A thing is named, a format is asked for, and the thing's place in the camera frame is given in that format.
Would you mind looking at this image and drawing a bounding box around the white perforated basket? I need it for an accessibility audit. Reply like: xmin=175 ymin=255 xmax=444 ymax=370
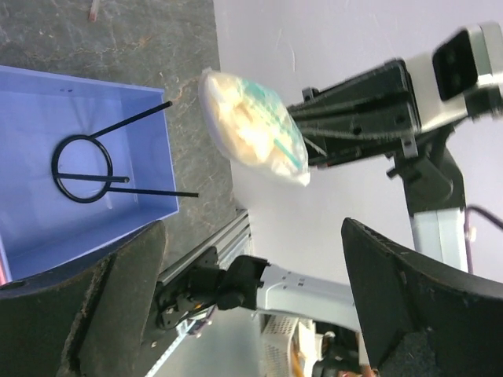
xmin=261 ymin=315 xmax=317 ymax=376

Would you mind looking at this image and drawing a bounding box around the black wire ring stand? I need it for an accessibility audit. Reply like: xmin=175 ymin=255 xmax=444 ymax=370
xmin=50 ymin=101 xmax=200 ymax=204

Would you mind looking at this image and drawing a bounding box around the large purple bin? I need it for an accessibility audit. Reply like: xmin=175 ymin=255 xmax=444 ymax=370
xmin=1 ymin=66 xmax=179 ymax=280

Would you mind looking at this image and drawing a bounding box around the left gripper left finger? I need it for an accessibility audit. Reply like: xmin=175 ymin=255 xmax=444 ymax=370
xmin=1 ymin=221 xmax=166 ymax=376

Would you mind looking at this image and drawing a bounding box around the plastic bag of cotton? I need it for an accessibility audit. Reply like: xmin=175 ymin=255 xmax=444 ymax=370
xmin=198 ymin=68 xmax=310 ymax=186

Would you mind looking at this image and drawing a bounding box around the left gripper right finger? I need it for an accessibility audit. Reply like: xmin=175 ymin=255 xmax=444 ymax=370
xmin=341 ymin=218 xmax=502 ymax=376

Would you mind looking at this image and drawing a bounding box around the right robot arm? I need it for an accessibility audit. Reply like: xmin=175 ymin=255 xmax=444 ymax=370
xmin=156 ymin=56 xmax=468 ymax=331

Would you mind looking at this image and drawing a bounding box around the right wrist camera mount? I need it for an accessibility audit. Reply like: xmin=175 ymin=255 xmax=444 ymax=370
xmin=406 ymin=21 xmax=502 ymax=133

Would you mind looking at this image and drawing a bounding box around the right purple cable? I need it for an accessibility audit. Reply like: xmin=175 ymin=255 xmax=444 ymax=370
xmin=463 ymin=203 xmax=503 ymax=276

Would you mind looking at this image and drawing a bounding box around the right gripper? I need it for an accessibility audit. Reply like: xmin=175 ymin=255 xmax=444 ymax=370
xmin=288 ymin=59 xmax=420 ymax=167

